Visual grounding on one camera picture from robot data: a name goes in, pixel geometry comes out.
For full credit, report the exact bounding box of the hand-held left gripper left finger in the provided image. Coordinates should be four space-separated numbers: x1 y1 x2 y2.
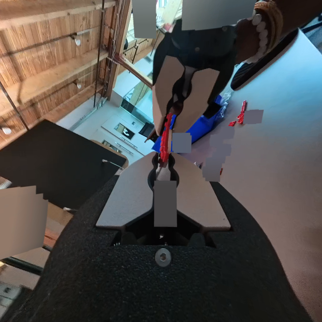
96 151 159 228

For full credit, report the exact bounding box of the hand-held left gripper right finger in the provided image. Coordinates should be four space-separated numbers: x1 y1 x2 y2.
172 152 232 231

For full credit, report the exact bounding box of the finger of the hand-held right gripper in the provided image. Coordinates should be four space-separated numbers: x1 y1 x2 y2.
153 55 187 136
172 68 221 134

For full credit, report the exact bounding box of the long red brick assembly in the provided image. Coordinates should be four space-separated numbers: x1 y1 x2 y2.
159 113 174 162

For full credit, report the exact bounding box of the person's right forearm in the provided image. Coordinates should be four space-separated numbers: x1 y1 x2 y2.
275 0 322 34

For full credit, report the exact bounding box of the person's right hand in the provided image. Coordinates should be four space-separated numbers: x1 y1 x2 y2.
236 18 261 63

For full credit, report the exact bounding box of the clear plastic bag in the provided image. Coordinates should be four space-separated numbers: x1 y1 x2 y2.
216 89 235 119

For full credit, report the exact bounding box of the blue plastic bin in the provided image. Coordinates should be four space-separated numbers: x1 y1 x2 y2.
153 94 224 152

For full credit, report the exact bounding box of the black office chair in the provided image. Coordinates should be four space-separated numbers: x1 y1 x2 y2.
139 123 154 138

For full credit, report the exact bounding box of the dark striped cloth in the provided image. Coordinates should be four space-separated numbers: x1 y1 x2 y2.
230 28 300 91

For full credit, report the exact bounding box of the wooden book stand black board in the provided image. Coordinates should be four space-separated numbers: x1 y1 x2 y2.
0 119 129 210

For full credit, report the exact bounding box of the white bead bracelet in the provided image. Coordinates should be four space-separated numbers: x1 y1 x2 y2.
245 13 269 64

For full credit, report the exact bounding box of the dark wall panel white logo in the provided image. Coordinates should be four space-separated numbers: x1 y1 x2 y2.
114 123 136 139

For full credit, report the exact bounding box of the brown braided bracelet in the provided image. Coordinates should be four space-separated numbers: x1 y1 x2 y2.
254 0 284 52

